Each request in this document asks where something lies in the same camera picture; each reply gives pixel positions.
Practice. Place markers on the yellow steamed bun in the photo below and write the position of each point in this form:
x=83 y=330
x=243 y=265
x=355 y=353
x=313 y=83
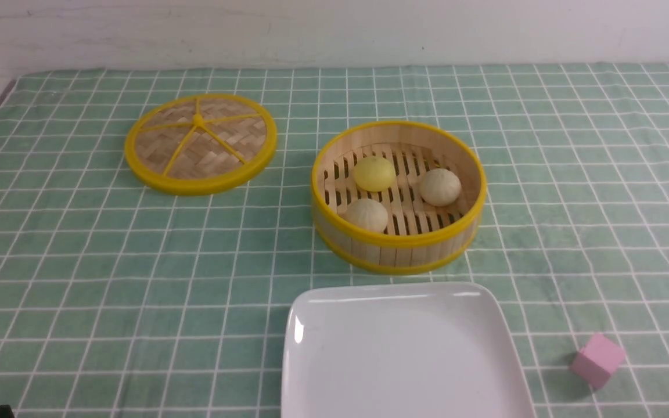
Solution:
x=374 y=174

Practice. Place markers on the white steamed bun front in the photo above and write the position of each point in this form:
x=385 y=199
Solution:
x=367 y=214

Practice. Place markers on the white steamed bun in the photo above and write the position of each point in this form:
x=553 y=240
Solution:
x=439 y=187
x=367 y=214

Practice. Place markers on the white square plate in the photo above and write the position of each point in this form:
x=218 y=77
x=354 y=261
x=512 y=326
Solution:
x=401 y=350

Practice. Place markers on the pink cube block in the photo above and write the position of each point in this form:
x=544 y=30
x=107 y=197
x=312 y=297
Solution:
x=597 y=361

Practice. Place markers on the yellow woven steamer lid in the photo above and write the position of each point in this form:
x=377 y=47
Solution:
x=201 y=145

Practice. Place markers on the bamboo steamer basket yellow rim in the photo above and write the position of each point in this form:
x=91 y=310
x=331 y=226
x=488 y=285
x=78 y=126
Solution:
x=418 y=237

